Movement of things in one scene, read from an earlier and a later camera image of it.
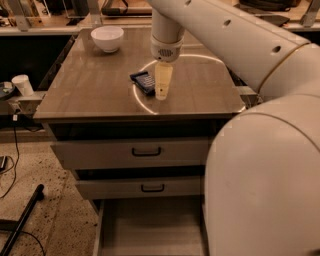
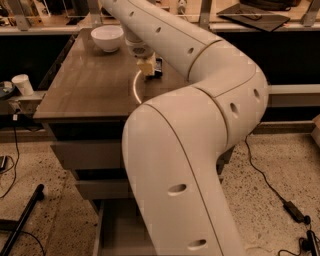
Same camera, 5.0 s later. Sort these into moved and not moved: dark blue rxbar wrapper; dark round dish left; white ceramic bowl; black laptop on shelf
Moved: dark blue rxbar wrapper
Not moved: white ceramic bowl; black laptop on shelf; dark round dish left
